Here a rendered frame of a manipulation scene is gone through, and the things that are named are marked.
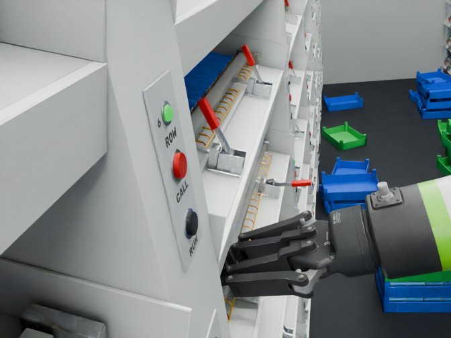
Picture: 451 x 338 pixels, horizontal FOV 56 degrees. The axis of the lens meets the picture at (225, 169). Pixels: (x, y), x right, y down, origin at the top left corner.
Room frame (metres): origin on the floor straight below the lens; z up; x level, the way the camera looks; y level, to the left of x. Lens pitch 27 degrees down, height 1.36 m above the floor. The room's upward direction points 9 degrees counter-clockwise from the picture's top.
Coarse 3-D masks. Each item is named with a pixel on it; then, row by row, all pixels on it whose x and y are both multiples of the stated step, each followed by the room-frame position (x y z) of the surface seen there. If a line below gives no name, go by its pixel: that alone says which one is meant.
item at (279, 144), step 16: (272, 144) 0.87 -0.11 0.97; (288, 144) 0.86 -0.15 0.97; (272, 160) 0.83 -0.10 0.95; (288, 160) 0.83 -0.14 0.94; (272, 176) 0.76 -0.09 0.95; (256, 192) 0.70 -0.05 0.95; (272, 208) 0.65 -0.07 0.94; (256, 224) 0.60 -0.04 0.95; (240, 304) 0.42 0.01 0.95; (256, 304) 0.42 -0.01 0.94; (240, 320) 0.40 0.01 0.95; (256, 320) 0.40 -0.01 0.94; (240, 336) 0.37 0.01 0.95; (256, 336) 0.37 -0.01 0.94
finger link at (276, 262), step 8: (304, 240) 0.38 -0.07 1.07; (312, 240) 0.38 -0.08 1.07; (288, 248) 0.38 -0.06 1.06; (296, 248) 0.38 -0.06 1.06; (304, 248) 0.37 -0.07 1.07; (312, 248) 0.37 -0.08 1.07; (264, 256) 0.39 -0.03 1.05; (272, 256) 0.38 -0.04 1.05; (280, 256) 0.38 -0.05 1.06; (288, 256) 0.37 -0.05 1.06; (224, 264) 0.39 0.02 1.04; (232, 264) 0.40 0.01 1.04; (240, 264) 0.39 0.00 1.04; (248, 264) 0.39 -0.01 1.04; (256, 264) 0.38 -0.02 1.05; (264, 264) 0.38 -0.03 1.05; (272, 264) 0.38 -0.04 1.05; (280, 264) 0.38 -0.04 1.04; (288, 264) 0.37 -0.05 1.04; (232, 272) 0.39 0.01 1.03; (240, 272) 0.38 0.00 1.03; (248, 272) 0.38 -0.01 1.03; (256, 272) 0.38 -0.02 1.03
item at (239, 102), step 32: (224, 64) 0.78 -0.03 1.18; (256, 64) 0.85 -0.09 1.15; (192, 96) 0.61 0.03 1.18; (224, 96) 0.66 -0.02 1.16; (256, 96) 0.69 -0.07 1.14; (224, 128) 0.54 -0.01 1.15; (256, 128) 0.56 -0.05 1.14; (224, 160) 0.43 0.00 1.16; (256, 160) 0.54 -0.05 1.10; (224, 192) 0.39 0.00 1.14; (224, 224) 0.28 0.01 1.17; (224, 256) 0.32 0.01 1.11
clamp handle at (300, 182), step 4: (292, 180) 0.69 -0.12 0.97; (296, 180) 0.69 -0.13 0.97; (300, 180) 0.68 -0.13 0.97; (304, 180) 0.68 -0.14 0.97; (308, 180) 0.68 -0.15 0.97; (272, 184) 0.69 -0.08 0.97; (276, 184) 0.69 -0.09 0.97; (280, 184) 0.69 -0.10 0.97; (284, 184) 0.69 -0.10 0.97; (288, 184) 0.68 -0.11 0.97; (292, 184) 0.68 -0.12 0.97; (296, 184) 0.68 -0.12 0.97; (300, 184) 0.68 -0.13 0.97; (304, 184) 0.67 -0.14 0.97; (308, 184) 0.67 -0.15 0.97
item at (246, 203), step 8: (264, 144) 0.85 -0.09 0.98; (256, 168) 0.74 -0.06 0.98; (264, 168) 0.77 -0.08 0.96; (256, 176) 0.71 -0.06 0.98; (248, 192) 0.65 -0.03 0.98; (248, 200) 0.63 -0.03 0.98; (256, 200) 0.65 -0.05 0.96; (256, 208) 0.63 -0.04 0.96; (240, 216) 0.58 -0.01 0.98; (240, 224) 0.56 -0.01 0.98; (240, 232) 0.56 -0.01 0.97; (232, 240) 0.52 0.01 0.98; (232, 304) 0.41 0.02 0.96
